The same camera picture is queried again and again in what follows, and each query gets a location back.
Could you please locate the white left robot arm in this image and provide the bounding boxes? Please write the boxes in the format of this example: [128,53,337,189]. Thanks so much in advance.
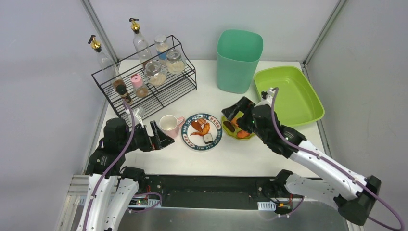
[77,118,175,231]

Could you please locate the black wire rack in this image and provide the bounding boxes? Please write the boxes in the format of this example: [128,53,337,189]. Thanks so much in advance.
[91,35,197,121]

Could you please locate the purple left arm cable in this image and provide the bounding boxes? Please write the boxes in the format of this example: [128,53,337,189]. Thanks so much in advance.
[82,100,162,231]

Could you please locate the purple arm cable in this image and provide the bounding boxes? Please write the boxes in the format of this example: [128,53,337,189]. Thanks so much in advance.
[269,87,406,231]
[82,100,162,231]

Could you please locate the glass bottle brown contents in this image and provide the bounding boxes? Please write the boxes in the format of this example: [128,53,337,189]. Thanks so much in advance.
[88,35,125,91]

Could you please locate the green dotted small plate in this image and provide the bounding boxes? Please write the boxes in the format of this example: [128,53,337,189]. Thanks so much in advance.
[221,112,255,140]

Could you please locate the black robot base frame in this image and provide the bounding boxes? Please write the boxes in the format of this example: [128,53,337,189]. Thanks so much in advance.
[128,175,296,215]

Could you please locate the white sushi roll piece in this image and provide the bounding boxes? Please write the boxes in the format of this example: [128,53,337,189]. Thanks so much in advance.
[203,133,213,144]

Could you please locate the orange fried cutlet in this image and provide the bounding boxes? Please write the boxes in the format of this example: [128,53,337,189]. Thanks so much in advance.
[231,118,239,128]

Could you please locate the teal plastic bin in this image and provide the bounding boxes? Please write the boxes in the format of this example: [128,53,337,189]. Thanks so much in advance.
[217,29,264,94]

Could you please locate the brown sausage piece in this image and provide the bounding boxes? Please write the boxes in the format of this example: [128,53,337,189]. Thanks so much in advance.
[191,121,203,132]

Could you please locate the teal rimmed white plate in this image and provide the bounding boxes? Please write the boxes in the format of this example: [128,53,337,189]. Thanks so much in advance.
[180,113,223,152]

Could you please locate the dark sea cucumber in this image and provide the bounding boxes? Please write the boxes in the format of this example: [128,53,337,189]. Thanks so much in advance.
[223,121,235,133]

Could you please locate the black lid spice jar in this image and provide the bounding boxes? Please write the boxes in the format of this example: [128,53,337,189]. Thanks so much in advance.
[115,85,133,104]

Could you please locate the glass bottle gold spout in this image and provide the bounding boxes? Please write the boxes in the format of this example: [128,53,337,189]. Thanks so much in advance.
[129,18,153,69]

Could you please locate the orange chicken wing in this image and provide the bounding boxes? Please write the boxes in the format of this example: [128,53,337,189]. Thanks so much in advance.
[191,123,210,136]

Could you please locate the orange fried nugget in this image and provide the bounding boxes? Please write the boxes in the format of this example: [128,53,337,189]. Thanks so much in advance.
[236,130,251,139]

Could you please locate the pink lid spice jar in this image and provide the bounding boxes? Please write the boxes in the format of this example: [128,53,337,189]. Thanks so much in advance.
[130,74,149,98]

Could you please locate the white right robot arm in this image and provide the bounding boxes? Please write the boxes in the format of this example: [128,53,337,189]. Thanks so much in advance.
[221,96,382,226]

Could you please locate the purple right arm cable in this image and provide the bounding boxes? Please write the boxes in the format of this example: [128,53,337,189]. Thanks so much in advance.
[269,87,406,231]

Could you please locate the lime green plastic tub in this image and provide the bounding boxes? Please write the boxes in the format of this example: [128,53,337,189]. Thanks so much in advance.
[254,66,325,127]

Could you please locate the silver lid blue shaker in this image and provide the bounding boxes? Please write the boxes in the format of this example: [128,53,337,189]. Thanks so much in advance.
[154,35,169,61]

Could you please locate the pink white mug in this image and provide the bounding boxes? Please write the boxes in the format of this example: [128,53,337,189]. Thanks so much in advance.
[159,115,185,138]

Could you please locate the glass jar chrome rim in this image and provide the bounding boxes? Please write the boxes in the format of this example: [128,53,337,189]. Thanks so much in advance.
[144,60,167,87]
[166,49,186,74]

